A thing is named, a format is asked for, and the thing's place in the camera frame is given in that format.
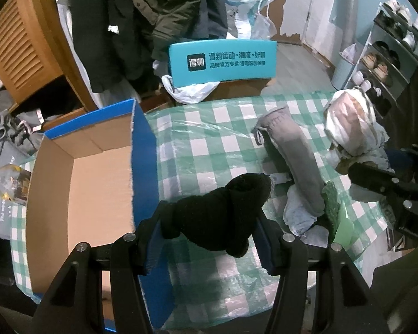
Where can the blue cardboard box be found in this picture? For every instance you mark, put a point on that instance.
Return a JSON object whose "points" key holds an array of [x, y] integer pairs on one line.
{"points": [[90, 198]]}

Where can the pale trash bin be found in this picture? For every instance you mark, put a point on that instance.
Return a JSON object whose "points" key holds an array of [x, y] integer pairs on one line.
{"points": [[345, 69]]}

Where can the small white cloth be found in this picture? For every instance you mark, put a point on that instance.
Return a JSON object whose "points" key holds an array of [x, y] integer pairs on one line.
{"points": [[280, 179]]}

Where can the dark hanging jacket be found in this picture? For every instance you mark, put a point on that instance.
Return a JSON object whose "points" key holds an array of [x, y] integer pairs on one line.
{"points": [[142, 17]]}

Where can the white door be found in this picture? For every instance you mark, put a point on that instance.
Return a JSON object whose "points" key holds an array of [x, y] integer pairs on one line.
{"points": [[327, 14]]}

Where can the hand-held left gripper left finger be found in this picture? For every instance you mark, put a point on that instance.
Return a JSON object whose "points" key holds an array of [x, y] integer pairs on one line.
{"points": [[154, 247]]}

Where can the blue white plastic bag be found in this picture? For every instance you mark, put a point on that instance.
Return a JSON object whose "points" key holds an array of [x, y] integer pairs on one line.
{"points": [[247, 10]]}

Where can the grey hooded sweatshirt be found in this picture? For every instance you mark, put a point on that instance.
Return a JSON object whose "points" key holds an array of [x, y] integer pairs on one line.
{"points": [[7, 139]]}

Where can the grey shoe rack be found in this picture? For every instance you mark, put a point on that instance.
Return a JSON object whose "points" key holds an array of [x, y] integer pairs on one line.
{"points": [[386, 41]]}

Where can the teal printed box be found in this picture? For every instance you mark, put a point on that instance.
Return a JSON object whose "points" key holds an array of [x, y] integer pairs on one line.
{"points": [[223, 62]]}

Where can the black knit sock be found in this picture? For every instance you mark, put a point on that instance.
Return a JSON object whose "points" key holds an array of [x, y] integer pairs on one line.
{"points": [[223, 212]]}

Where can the dark green scouring pad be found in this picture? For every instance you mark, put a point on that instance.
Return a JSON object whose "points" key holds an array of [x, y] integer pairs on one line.
{"points": [[331, 198]]}

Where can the pale blue grey cloth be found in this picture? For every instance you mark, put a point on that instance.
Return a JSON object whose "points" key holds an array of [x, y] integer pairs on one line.
{"points": [[299, 212]]}

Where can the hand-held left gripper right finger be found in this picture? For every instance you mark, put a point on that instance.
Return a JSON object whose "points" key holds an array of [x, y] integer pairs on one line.
{"points": [[265, 250]]}

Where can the brown cardboard box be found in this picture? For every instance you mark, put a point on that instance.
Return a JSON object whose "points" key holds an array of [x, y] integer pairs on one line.
{"points": [[240, 88]]}

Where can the group of shoes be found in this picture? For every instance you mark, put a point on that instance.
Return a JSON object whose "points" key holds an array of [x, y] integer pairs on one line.
{"points": [[378, 66]]}

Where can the white plastic bundle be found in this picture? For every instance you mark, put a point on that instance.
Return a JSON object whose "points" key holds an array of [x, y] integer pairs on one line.
{"points": [[351, 121]]}

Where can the yellow clear packet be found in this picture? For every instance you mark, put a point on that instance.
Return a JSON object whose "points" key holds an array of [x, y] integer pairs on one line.
{"points": [[10, 181]]}

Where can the wooden chair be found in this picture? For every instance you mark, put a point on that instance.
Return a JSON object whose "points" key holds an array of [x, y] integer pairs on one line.
{"points": [[24, 48]]}

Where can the green checkered tablecloth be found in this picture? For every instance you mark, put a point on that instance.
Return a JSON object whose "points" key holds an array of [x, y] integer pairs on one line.
{"points": [[209, 139]]}

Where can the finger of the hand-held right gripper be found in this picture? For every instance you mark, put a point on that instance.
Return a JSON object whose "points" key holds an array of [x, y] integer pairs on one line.
{"points": [[372, 179], [400, 163]]}

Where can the light green cloth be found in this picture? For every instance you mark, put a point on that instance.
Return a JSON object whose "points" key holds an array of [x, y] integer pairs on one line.
{"points": [[345, 226]]}

